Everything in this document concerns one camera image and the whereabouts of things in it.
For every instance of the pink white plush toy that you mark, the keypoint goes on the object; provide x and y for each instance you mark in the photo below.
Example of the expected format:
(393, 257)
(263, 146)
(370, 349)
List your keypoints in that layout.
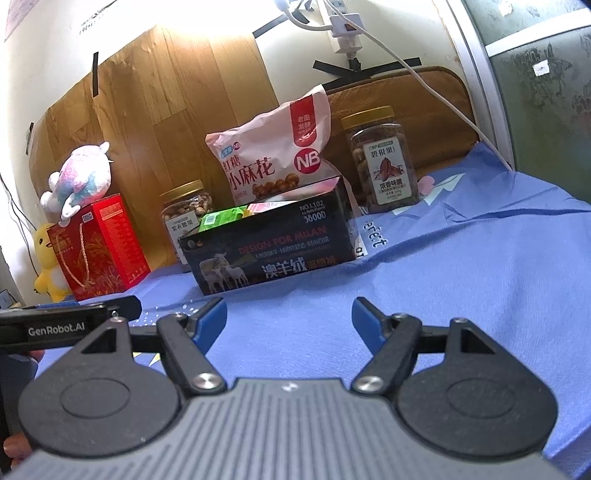
(83, 177)

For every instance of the black tape strip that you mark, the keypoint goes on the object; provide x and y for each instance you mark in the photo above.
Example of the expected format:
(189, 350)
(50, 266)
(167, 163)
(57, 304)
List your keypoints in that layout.
(392, 64)
(341, 79)
(31, 131)
(277, 26)
(96, 74)

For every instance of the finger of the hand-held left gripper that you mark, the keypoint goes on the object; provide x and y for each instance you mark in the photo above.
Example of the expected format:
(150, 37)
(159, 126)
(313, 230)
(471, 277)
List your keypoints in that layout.
(122, 307)

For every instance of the nut jar with dark label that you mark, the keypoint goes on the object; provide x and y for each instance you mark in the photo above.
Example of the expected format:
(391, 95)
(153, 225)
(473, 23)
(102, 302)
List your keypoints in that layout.
(383, 161)

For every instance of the green patterned window pane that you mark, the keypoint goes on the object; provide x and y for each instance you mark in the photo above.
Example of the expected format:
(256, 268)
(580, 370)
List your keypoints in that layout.
(545, 92)

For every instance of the white power strip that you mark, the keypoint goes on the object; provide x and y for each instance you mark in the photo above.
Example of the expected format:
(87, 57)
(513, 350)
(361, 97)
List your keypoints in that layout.
(344, 27)

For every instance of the person's left hand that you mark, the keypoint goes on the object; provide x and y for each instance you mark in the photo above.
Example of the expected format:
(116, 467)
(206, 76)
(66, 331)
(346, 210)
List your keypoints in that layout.
(16, 448)

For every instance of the blue bedsheet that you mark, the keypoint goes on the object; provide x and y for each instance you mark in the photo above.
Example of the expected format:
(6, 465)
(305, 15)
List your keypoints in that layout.
(461, 258)

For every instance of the wooden board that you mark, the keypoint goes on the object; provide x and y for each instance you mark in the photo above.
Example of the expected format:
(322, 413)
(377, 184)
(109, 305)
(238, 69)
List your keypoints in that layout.
(184, 92)

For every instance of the pink snack bag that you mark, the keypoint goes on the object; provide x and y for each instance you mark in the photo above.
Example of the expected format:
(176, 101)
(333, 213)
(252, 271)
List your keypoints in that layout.
(272, 147)

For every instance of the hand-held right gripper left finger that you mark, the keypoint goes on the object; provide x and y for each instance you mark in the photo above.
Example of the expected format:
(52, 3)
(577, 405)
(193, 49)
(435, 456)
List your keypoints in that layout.
(211, 323)

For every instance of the black printed box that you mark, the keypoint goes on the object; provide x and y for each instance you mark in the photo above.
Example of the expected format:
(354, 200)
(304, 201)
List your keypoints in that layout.
(277, 249)

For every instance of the yellow plush toy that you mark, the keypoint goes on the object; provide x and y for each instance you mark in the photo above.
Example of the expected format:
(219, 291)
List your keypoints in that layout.
(46, 277)

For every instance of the white window frame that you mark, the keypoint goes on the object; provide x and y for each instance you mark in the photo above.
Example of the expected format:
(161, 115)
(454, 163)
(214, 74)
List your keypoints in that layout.
(480, 92)

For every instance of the nut jar with white label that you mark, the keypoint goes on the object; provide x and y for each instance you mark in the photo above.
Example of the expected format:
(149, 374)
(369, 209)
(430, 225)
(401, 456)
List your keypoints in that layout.
(184, 212)

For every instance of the green snack packet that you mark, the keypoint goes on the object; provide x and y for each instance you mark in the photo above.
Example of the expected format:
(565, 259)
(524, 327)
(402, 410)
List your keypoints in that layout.
(221, 219)

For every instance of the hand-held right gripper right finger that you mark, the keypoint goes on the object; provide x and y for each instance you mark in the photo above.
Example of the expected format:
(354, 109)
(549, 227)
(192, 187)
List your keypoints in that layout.
(367, 325)

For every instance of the red gift box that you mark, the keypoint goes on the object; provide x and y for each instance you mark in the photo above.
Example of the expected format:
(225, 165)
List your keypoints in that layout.
(106, 244)

